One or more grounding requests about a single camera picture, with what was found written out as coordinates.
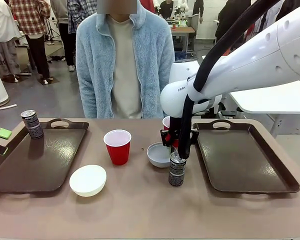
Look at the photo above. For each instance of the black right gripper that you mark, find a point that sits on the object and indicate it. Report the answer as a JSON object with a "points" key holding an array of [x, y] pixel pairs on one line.
{"points": [[174, 130]]}

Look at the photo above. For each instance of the black Pepsi can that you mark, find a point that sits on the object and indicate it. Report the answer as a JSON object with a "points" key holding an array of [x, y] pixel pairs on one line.
{"points": [[176, 172], [33, 125]]}

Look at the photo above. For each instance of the person's left forearm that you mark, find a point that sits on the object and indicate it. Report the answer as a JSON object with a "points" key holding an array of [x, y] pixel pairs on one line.
{"points": [[155, 82]]}

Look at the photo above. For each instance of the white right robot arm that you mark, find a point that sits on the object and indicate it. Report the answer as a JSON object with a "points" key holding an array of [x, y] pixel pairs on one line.
{"points": [[242, 70]]}

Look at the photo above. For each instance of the person's right forearm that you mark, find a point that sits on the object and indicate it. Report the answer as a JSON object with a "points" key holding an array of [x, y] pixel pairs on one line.
{"points": [[88, 100]]}

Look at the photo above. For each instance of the grey bowl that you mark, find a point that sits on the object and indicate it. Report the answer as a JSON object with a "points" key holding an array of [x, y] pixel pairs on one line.
{"points": [[158, 155]]}

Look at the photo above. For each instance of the red plastic cup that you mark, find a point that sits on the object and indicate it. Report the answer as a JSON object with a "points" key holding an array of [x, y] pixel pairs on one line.
{"points": [[118, 152], [166, 123]]}

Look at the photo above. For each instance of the white tube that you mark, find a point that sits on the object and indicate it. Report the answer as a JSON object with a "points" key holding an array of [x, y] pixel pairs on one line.
{"points": [[5, 107]]}

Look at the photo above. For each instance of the brown plastic serving tray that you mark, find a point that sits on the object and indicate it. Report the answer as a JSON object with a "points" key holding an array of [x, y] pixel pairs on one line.
{"points": [[240, 160], [40, 160]]}

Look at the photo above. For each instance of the white bowl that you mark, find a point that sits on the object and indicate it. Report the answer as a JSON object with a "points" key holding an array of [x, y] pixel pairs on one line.
{"points": [[88, 181]]}

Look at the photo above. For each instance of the person in blue fleece jacket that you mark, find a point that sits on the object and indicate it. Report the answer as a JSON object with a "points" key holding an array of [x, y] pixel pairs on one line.
{"points": [[125, 62]]}

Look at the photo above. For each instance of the white side table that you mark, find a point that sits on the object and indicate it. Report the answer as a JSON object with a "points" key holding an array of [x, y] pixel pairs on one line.
{"points": [[270, 100]]}

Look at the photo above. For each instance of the bystander in white shirt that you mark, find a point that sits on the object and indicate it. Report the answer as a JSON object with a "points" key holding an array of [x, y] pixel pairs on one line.
{"points": [[1, 30]]}

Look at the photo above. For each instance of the brown background table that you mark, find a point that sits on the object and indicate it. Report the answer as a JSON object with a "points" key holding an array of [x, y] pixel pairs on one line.
{"points": [[183, 30]]}

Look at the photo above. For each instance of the black tripod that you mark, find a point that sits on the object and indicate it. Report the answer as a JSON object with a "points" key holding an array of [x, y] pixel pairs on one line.
{"points": [[51, 31]]}

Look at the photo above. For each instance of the bystander in red plaid shirt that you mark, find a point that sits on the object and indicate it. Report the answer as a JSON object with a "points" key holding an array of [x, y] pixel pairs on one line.
{"points": [[30, 20]]}

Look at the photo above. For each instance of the bystander in blue plaid shirt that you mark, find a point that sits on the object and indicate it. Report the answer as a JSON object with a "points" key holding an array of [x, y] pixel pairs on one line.
{"points": [[67, 30]]}

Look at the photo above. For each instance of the bystander in black t-shirt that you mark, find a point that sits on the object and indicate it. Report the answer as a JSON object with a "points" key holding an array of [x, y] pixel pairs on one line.
{"points": [[166, 7]]}

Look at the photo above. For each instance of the bystander in black coat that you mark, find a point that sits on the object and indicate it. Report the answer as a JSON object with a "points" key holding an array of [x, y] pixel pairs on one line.
{"points": [[230, 17]]}

